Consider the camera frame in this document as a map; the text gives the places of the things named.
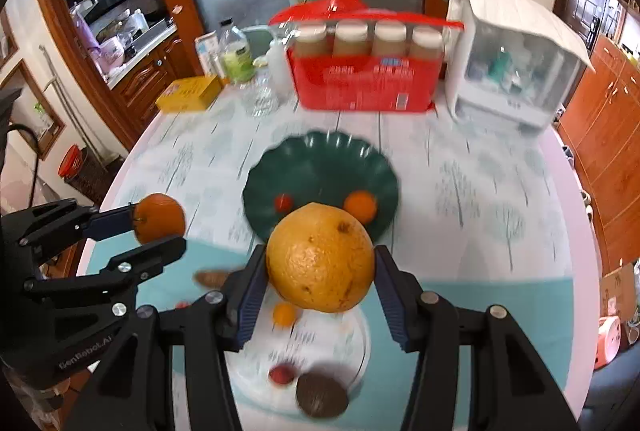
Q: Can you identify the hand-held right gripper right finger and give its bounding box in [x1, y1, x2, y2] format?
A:
[373, 244, 577, 431]

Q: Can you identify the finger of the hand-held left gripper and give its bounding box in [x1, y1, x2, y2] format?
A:
[2, 200, 137, 248]
[22, 236, 187, 318]

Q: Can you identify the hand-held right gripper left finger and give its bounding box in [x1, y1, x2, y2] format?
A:
[87, 243, 273, 431]

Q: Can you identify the small orange kumquat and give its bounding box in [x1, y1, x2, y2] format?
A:
[272, 302, 297, 328]

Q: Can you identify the orange mandarin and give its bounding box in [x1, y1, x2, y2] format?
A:
[134, 192, 187, 245]
[344, 191, 378, 225]

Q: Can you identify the brown overripe banana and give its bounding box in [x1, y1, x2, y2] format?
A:
[193, 267, 246, 290]

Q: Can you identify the red lychee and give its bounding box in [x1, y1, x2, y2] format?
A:
[268, 362, 297, 387]

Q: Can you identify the yellow spotted citrus fruit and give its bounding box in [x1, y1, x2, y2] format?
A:
[265, 202, 376, 314]

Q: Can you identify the dark brown avocado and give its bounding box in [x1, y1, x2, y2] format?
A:
[295, 373, 349, 419]

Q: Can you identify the dark green scalloped plate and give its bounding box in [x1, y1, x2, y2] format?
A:
[241, 130, 401, 244]

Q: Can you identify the dark woven basket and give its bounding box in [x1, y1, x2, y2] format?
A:
[65, 148, 118, 202]

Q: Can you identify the red basket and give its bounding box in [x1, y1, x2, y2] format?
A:
[57, 145, 83, 178]

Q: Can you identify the wooden kitchen counter cabinet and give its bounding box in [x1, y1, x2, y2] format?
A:
[107, 34, 193, 132]

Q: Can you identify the yellow tin box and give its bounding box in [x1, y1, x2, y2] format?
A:
[155, 76, 223, 113]

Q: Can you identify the pink kitchen appliance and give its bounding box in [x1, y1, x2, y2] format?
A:
[97, 36, 128, 69]

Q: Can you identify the clear glass cup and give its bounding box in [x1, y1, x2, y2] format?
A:
[247, 74, 277, 117]

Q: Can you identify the white carton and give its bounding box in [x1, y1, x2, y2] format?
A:
[194, 31, 223, 79]

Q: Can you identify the clear bottle green label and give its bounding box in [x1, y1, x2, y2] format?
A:
[218, 18, 257, 85]

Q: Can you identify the pink plastic object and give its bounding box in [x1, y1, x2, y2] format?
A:
[595, 315, 623, 369]

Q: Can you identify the white plastic bottle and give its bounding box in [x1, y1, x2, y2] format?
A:
[266, 38, 293, 99]

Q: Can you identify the cardboard box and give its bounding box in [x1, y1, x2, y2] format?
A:
[600, 263, 638, 327]

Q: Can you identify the red paper cup pack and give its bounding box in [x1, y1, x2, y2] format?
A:
[269, 0, 465, 113]

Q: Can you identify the white box appliance clear door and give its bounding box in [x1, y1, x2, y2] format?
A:
[445, 0, 596, 129]

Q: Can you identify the tall wooden cabinet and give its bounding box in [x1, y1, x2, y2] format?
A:
[557, 31, 640, 272]

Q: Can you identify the wooden picture frame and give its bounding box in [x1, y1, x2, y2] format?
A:
[0, 58, 66, 159]

